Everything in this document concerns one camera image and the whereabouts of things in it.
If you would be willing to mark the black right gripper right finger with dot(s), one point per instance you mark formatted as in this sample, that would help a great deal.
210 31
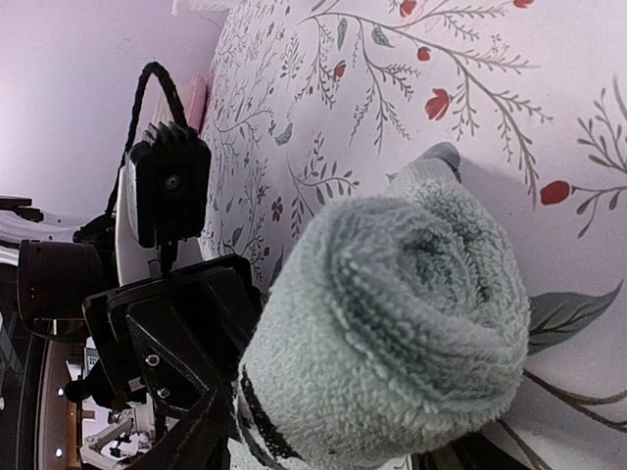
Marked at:
471 452

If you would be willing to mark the pink plate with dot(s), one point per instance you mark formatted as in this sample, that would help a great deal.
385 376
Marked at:
194 97

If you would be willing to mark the white plastic basket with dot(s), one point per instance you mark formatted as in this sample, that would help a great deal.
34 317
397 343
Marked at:
178 6

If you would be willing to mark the light green towel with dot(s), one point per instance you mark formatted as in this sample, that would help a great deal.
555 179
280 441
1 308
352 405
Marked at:
398 324

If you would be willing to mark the white towel label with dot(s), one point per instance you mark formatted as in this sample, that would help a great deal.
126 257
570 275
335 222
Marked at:
258 434

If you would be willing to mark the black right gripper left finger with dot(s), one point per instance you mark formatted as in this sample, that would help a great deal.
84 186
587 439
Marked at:
200 438

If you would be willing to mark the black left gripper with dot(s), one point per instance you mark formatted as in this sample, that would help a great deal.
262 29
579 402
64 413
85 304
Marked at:
179 336

